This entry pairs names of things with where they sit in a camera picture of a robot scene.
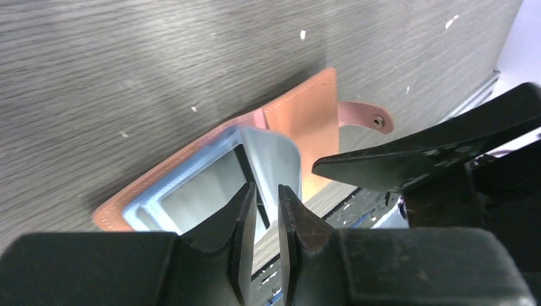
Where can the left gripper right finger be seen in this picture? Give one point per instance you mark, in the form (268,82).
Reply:
(308,261)

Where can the pink leather card holder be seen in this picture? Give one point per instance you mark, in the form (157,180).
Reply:
(310,115)

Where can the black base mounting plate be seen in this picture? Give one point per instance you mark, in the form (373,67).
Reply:
(362,209)

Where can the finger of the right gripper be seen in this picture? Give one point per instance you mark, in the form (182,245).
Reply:
(410,162)

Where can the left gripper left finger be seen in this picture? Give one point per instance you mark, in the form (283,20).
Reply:
(217,255)

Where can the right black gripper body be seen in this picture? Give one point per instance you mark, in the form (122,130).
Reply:
(500,195)

